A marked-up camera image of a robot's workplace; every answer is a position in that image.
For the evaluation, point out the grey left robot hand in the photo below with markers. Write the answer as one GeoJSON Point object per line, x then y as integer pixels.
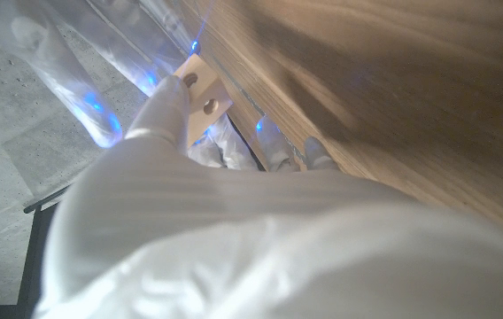
{"type": "Point", "coordinates": [234, 239]}

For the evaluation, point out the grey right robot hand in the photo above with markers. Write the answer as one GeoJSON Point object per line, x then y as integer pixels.
{"type": "Point", "coordinates": [74, 88]}

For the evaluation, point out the small wooden block with holes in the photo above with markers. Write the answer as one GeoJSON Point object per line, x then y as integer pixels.
{"type": "Point", "coordinates": [205, 95]}

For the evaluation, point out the black backdrop stand pole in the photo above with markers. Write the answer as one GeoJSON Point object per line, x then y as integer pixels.
{"type": "Point", "coordinates": [45, 200]}

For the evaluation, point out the black backdrop curtain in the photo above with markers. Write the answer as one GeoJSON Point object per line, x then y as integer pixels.
{"type": "Point", "coordinates": [34, 266]}

